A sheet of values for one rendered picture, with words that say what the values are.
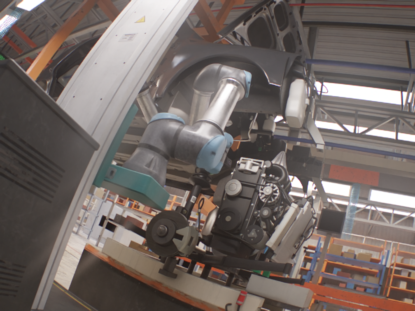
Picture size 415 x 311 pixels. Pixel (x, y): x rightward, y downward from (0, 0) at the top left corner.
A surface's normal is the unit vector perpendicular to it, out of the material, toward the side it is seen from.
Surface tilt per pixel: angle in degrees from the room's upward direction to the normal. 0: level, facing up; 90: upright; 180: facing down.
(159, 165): 72
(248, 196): 90
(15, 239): 90
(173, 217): 90
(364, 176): 90
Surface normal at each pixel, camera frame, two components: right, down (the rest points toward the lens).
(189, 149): -0.29, 0.26
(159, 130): -0.07, -0.32
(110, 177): -0.29, -0.43
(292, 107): -0.48, -0.32
